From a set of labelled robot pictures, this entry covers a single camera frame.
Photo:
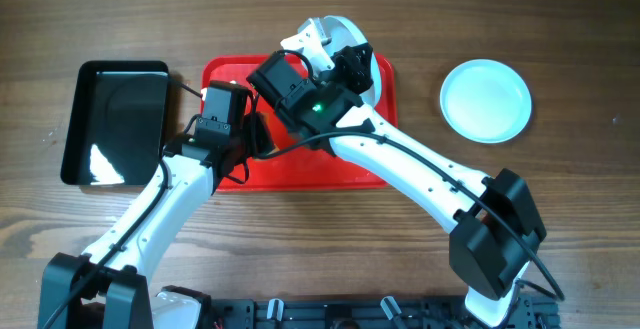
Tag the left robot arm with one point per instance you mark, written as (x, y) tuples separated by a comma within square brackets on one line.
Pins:
[(107, 286)]

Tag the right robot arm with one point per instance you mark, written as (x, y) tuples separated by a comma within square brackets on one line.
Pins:
[(323, 85)]

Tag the red plastic serving tray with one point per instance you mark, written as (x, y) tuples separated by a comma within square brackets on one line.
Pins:
[(302, 169)]

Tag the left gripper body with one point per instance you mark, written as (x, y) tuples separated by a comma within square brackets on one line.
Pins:
[(261, 136)]

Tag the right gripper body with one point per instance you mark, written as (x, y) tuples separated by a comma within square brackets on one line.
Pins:
[(354, 66)]

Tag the white plate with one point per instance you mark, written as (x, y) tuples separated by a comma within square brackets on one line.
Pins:
[(485, 101), (344, 32)]

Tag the black rectangular water tray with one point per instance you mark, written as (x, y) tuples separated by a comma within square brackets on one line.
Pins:
[(117, 123)]

